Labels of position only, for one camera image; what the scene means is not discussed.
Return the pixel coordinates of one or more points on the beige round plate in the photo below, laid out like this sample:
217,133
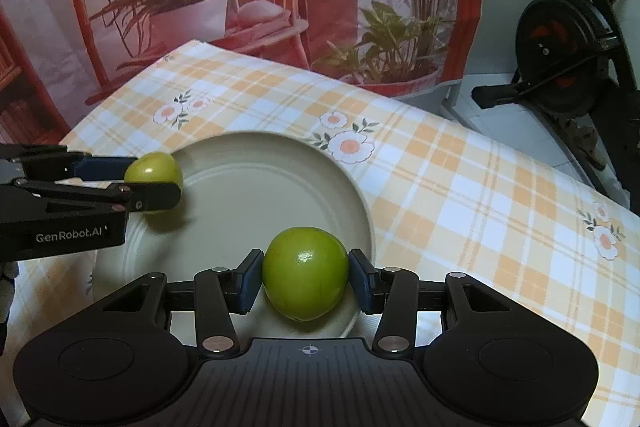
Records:
225,207

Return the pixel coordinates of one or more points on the small green round fruit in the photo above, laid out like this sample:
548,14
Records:
150,169

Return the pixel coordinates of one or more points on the black exercise bike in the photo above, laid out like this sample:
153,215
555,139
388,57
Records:
555,47

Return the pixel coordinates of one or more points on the person's left hand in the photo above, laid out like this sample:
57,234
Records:
4,292

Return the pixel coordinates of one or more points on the orange checkered floral tablecloth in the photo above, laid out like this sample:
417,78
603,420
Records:
450,207

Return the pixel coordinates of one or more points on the large green round fruit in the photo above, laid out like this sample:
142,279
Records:
306,274

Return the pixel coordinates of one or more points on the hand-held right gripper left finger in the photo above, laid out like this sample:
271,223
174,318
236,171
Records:
250,282

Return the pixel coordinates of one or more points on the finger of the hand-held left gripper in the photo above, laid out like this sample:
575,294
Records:
155,199
100,167

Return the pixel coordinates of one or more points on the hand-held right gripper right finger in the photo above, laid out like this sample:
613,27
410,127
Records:
361,282

